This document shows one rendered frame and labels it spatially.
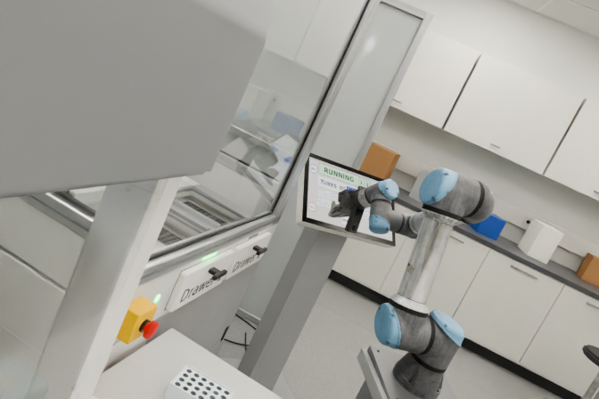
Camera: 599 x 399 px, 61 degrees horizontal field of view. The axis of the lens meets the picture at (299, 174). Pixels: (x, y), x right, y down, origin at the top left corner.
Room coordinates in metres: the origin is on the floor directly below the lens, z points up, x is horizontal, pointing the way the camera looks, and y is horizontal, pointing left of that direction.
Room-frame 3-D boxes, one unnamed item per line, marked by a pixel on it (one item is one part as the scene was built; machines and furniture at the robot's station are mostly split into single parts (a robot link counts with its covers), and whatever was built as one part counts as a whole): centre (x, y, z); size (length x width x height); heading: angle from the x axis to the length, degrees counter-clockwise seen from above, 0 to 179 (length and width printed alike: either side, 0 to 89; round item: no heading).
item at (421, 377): (1.45, -0.59, 0.83); 0.15 x 0.15 x 0.10
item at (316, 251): (2.19, -0.24, 0.51); 0.50 x 0.45 x 1.02; 32
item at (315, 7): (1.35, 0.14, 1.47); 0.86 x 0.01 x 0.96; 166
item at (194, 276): (1.30, 0.12, 0.87); 0.29 x 0.02 x 0.11; 166
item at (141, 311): (0.98, 0.18, 0.88); 0.07 x 0.05 x 0.07; 166
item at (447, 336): (1.45, -0.58, 0.95); 0.13 x 0.12 x 0.14; 108
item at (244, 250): (1.61, 0.04, 0.87); 0.29 x 0.02 x 0.11; 166
